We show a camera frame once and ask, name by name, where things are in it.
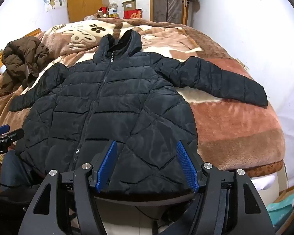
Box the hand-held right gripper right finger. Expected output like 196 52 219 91
176 140 276 235

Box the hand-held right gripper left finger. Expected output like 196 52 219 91
22 139 118 235

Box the black puffer jacket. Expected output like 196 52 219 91
8 29 269 196

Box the person's leg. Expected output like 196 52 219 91
0 149 36 194

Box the brown printed fleece blanket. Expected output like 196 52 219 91
0 18 286 177

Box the brown puffer jacket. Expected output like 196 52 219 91
1 36 51 92

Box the white mattress sheet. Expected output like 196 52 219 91
249 173 288 192

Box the teal box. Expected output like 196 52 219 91
266 192 294 220

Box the plush toy with red hat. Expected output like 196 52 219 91
94 6 110 19

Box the red box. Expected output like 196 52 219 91
123 9 144 19

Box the wooden door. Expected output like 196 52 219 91
182 0 191 26

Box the cardboard box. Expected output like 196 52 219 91
122 0 138 12

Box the grey fabric wardrobe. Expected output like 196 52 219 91
153 0 187 24

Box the black cable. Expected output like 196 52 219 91
134 205 162 221

